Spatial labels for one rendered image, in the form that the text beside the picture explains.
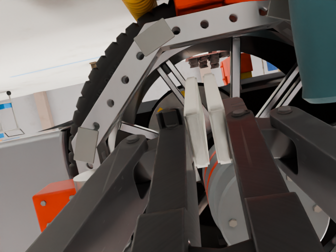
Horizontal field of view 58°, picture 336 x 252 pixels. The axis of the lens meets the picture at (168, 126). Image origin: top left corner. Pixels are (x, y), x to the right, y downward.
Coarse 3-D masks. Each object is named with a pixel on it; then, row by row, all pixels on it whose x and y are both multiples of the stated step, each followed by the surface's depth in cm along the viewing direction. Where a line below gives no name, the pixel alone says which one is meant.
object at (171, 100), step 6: (180, 90) 97; (204, 90) 97; (168, 96) 97; (174, 96) 97; (204, 96) 97; (222, 96) 97; (228, 96) 97; (162, 102) 98; (168, 102) 98; (174, 102) 97; (204, 102) 97; (156, 108) 98; (162, 108) 98; (150, 120) 99; (156, 120) 98; (150, 126) 99; (156, 126) 99
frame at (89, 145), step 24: (264, 0) 45; (144, 24) 47; (168, 24) 46; (192, 24) 46; (216, 24) 46; (240, 24) 46; (264, 24) 46; (288, 24) 46; (144, 48) 47; (168, 48) 51; (120, 72) 48; (144, 72) 48; (120, 96) 48; (96, 120) 49; (72, 144) 50; (96, 144) 49
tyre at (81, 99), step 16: (144, 16) 55; (160, 16) 54; (128, 32) 55; (176, 32) 55; (112, 48) 56; (128, 48) 55; (96, 64) 57; (112, 64) 56; (96, 80) 56; (128, 80) 56; (80, 96) 58; (96, 96) 57; (80, 112) 57
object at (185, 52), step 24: (192, 48) 60; (216, 48) 72; (240, 48) 57; (264, 48) 64; (288, 48) 57; (168, 72) 58; (288, 72) 58; (288, 96) 57; (120, 120) 58; (216, 240) 76
